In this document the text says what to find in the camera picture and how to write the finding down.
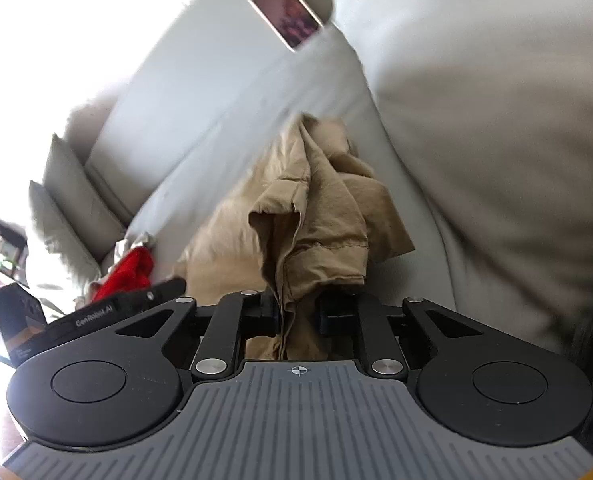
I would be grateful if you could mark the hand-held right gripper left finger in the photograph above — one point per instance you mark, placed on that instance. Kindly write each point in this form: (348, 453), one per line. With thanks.
(269, 312)

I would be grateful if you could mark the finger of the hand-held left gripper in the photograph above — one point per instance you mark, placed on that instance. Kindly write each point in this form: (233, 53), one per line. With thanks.
(169, 287)

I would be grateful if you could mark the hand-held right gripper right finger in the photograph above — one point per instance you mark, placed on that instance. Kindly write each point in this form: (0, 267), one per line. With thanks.
(334, 312)

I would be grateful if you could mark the khaki pants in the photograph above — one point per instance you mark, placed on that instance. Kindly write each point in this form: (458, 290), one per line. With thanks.
(326, 210)

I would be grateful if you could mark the red garment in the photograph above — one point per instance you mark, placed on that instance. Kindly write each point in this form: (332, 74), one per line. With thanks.
(131, 270)

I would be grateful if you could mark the white garment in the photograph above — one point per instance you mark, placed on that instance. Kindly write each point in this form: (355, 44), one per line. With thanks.
(126, 244)

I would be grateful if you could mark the grey back cushion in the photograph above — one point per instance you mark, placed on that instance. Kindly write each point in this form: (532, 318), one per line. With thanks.
(51, 240)
(76, 200)

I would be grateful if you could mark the grey sofa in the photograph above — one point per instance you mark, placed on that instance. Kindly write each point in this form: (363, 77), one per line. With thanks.
(201, 110)

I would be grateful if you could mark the large grey cushion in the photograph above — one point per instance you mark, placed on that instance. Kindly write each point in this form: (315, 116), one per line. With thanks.
(501, 135)

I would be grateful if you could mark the smartphone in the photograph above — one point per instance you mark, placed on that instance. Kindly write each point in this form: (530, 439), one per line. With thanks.
(289, 10)

